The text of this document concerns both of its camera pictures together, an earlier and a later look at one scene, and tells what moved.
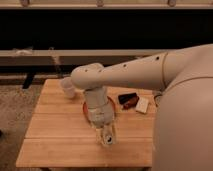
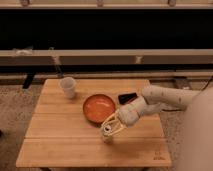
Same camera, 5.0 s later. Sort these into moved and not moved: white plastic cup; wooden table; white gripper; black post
Moved: white gripper
Not moved: black post; white plastic cup; wooden table
